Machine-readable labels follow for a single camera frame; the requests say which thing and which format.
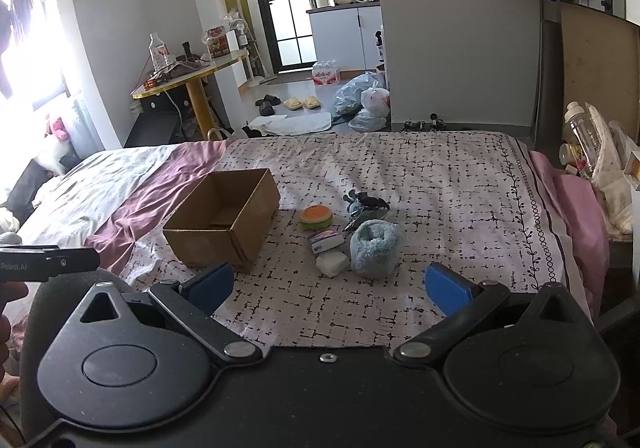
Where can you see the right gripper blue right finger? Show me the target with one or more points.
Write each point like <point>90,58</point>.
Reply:
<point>466,307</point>

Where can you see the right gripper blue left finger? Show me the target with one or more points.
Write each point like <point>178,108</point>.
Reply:
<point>191,306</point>

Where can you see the light blue fuzzy sock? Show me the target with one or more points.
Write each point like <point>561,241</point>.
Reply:
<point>375,249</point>

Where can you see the white soft sponge block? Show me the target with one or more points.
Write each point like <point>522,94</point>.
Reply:
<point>332,263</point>

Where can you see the tissue pack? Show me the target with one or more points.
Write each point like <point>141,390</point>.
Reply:
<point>325,240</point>

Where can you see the orange burger plush toy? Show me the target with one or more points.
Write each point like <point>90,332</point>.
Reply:
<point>316,217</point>

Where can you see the shiny plastic packaged item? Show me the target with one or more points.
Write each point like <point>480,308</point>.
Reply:
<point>357,218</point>

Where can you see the person's left hand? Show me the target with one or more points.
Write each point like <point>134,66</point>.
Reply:
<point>9,292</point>

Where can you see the brown cardboard box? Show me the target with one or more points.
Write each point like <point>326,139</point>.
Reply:
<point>225,219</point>

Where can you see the mauve pink blanket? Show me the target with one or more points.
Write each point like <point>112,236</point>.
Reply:
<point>152,202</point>

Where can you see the patterned white bed cover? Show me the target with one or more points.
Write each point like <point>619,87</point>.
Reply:
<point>471,201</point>

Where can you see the pair of sneakers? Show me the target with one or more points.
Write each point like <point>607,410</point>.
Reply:
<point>434,124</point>

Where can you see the black low cabinet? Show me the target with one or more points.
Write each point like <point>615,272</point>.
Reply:
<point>155,129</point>

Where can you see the white floor mat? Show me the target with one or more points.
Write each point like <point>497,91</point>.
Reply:
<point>308,123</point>

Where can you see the clear plastic bag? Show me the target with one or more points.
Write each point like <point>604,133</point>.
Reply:
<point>366,122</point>

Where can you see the black slippers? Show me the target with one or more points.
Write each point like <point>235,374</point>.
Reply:
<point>267,104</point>

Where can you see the clear bottle on nightstand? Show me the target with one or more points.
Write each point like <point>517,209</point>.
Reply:
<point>581,125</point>

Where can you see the white red plastic bag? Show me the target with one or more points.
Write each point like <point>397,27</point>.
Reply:
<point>376,100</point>

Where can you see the yellow slipper left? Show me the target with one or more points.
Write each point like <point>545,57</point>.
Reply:
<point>293,104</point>

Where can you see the yellow slipper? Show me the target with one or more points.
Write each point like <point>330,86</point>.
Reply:
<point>293,104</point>
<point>311,103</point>

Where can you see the round yellow-edged table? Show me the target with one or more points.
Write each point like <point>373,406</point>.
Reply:
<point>229,97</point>

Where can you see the yellow slipper right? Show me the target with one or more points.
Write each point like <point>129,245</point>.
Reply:
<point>311,103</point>

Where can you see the grey garbage bag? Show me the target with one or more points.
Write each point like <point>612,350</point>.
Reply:
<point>347,100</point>

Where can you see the clear plastic water bottle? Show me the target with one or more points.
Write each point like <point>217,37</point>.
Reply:
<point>159,52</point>

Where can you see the water bottle pack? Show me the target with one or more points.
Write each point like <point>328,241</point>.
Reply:
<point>325,73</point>

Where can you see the brown wooden board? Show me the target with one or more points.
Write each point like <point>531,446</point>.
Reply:
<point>601,64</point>

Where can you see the white kitchen cabinet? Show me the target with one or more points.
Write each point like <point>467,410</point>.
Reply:
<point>346,35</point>

